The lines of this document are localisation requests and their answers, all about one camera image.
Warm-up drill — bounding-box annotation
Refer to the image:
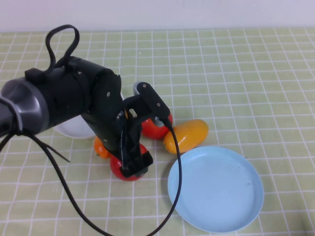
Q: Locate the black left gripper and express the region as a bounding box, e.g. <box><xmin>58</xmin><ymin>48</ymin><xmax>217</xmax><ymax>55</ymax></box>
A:
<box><xmin>85</xmin><ymin>68</ymin><xmax>154</xmax><ymax>178</ymax></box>

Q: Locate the red apple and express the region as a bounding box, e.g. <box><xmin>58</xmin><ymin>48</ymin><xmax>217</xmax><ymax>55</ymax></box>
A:
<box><xmin>109</xmin><ymin>144</ymin><xmax>149</xmax><ymax>182</ymax></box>
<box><xmin>140</xmin><ymin>115</ymin><xmax>173</xmax><ymax>141</ymax></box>

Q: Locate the deep orange mango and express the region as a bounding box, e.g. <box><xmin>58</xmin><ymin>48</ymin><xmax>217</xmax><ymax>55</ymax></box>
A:
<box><xmin>94</xmin><ymin>136</ymin><xmax>111</xmax><ymax>159</ymax></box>

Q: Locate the yellow-orange mango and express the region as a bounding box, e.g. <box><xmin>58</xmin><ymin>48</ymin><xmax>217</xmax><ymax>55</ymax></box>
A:
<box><xmin>163</xmin><ymin>119</ymin><xmax>209</xmax><ymax>154</ymax></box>

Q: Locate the white plate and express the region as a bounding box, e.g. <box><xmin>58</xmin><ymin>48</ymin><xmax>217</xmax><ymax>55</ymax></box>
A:
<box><xmin>53</xmin><ymin>89</ymin><xmax>126</xmax><ymax>140</ymax></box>

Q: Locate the light blue plate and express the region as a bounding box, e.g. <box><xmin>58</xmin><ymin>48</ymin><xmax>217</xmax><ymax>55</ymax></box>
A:
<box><xmin>167</xmin><ymin>145</ymin><xmax>265</xmax><ymax>233</ymax></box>

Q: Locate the black left camera cable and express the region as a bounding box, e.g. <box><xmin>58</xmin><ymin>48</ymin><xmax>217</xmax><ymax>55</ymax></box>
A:
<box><xmin>0</xmin><ymin>97</ymin><xmax>183</xmax><ymax>236</ymax></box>

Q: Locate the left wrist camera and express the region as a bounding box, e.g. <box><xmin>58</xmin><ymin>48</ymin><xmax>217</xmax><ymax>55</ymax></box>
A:
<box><xmin>123</xmin><ymin>82</ymin><xmax>173</xmax><ymax>129</ymax></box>

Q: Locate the black left looped cable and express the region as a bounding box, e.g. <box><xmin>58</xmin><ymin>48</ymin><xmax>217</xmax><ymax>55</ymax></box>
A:
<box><xmin>45</xmin><ymin>24</ymin><xmax>81</xmax><ymax>73</ymax></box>

